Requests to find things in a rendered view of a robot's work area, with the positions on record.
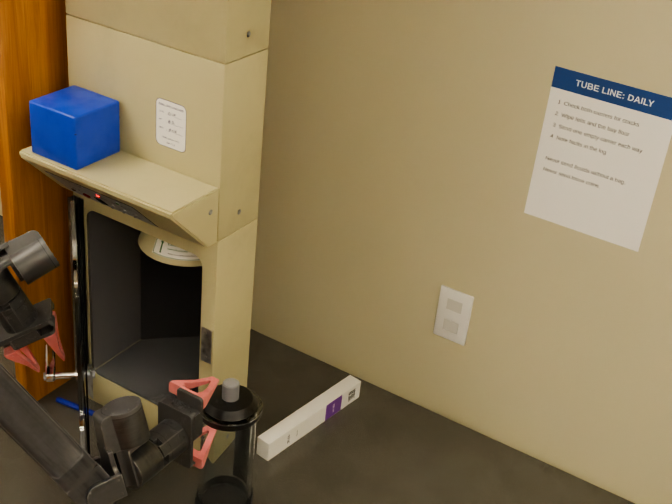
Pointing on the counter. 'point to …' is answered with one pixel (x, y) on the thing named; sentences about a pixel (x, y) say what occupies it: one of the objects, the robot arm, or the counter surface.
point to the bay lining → (135, 292)
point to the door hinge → (82, 269)
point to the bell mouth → (159, 250)
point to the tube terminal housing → (94, 78)
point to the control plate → (101, 198)
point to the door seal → (84, 332)
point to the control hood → (146, 192)
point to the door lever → (55, 368)
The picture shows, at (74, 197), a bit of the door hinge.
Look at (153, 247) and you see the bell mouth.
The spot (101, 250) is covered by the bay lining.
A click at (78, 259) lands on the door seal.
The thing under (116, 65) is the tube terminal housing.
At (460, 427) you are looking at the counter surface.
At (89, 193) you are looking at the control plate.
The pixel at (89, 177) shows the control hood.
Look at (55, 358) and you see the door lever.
